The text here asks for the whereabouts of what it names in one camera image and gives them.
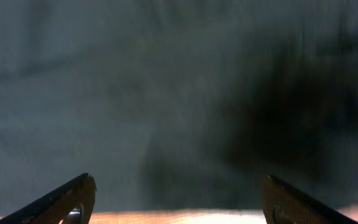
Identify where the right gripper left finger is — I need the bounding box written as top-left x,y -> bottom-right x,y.
0,173 -> 96,224

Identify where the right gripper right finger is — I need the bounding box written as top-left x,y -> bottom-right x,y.
262,175 -> 358,224

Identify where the black t-shirt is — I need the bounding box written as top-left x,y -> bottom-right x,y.
0,0 -> 358,216

